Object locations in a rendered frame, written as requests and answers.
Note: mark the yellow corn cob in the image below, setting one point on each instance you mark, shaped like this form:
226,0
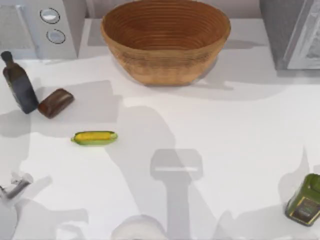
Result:
93,137

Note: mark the brown woven basket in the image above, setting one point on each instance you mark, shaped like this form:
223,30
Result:
165,37

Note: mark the dark brown bread loaf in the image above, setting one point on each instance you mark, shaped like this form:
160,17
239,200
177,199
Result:
56,103

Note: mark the smaller microwave knob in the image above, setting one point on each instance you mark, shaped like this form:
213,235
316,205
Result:
56,36

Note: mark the dark glass bottle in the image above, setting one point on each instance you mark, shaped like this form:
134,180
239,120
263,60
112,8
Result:
20,87

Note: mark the larger microwave knob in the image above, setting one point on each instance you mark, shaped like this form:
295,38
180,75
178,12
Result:
50,15

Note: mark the pale microwave oven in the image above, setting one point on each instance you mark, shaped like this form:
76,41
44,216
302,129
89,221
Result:
27,27

